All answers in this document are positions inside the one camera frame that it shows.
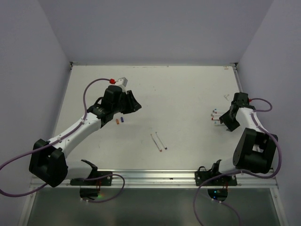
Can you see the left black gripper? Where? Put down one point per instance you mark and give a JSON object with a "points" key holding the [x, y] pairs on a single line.
{"points": [[133, 105]]}

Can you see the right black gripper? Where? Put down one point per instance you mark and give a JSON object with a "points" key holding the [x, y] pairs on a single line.
{"points": [[231, 125]]}

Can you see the orange marker pen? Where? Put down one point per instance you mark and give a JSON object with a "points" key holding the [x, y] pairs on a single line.
{"points": [[156, 144]]}

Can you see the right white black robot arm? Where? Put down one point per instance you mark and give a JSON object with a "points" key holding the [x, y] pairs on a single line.
{"points": [[255, 150]]}

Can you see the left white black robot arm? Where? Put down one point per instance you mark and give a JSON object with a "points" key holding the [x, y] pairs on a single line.
{"points": [[49, 159]]}

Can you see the right controller box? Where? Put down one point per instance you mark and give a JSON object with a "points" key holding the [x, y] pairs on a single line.
{"points": [[218, 194]]}

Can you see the controller box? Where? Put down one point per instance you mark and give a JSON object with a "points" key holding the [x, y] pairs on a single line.
{"points": [[218, 194], [90, 195]]}

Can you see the left controller box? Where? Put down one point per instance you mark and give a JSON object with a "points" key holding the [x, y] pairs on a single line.
{"points": [[90, 195]]}

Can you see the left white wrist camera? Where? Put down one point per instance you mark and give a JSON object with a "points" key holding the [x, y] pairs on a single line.
{"points": [[122, 83]]}

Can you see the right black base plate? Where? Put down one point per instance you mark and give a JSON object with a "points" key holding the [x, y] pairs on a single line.
{"points": [[203, 174]]}

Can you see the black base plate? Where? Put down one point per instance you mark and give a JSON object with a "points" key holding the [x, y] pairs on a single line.
{"points": [[203, 174], [97, 178]]}

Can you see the aluminium mounting rail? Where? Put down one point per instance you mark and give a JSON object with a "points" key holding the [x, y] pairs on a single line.
{"points": [[170, 178]]}

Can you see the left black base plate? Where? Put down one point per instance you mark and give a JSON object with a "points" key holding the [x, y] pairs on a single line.
{"points": [[97, 178]]}

